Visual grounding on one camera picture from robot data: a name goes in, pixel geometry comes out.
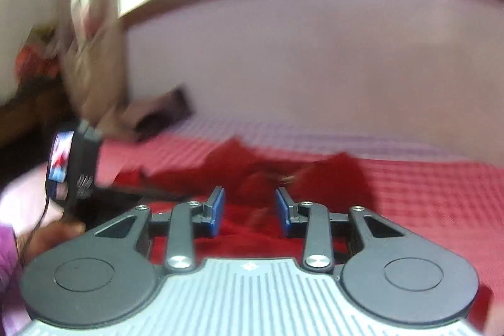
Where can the brown folded cloth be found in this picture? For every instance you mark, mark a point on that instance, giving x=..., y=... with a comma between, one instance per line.
x=161, y=111

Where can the bed with pink checked sheet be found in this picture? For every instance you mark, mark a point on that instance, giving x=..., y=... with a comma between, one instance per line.
x=433, y=194

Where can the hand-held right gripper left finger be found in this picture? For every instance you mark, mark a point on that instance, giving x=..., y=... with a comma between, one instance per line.
x=216, y=211

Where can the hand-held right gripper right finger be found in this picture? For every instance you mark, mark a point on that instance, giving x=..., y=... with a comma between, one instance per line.
x=282, y=213

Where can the dark wooden furniture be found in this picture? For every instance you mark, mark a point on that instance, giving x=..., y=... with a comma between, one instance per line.
x=35, y=111

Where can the red down jacket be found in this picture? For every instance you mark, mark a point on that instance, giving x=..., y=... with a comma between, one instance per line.
x=252, y=227

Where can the red patterned cloth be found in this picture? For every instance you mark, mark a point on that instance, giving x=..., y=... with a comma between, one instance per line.
x=33, y=62

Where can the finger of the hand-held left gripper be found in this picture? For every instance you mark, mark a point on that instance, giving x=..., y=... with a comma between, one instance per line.
x=138, y=191

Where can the person's left forearm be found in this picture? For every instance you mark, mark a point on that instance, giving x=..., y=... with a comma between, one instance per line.
x=7, y=273

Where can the beige curtain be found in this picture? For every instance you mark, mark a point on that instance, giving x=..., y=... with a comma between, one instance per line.
x=96, y=44

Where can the person's left hand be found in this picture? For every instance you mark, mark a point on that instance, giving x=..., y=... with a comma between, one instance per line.
x=51, y=238

